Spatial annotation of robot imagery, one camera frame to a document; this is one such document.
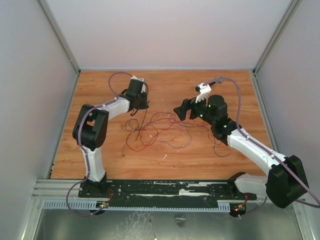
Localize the black zip tie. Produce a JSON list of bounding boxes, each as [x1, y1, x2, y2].
[[135, 108, 148, 142]]

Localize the purple dark wire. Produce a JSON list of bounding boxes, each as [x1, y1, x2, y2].
[[124, 112, 233, 158]]

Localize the yellow wire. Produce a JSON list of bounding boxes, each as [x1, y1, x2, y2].
[[134, 122, 198, 141]]

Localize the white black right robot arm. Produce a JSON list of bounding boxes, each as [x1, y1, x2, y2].
[[173, 95, 309, 209]]

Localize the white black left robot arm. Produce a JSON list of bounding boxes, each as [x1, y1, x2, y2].
[[72, 76, 149, 198]]

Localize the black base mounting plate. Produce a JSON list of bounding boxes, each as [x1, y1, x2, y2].
[[78, 179, 257, 209]]

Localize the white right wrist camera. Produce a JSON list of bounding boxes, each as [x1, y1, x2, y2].
[[195, 82, 212, 103]]

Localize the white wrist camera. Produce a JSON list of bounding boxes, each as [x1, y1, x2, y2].
[[195, 82, 212, 103], [129, 75, 146, 92]]

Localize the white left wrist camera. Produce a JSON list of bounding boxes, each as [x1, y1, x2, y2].
[[129, 75, 146, 92]]

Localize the adjustable wrench black handle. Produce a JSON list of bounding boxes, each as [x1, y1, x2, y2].
[[215, 76, 224, 84]]

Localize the grey slotted cable duct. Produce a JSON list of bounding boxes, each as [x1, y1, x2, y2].
[[41, 199, 231, 213]]

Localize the aluminium frame rail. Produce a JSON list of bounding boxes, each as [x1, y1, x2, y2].
[[31, 179, 80, 200]]

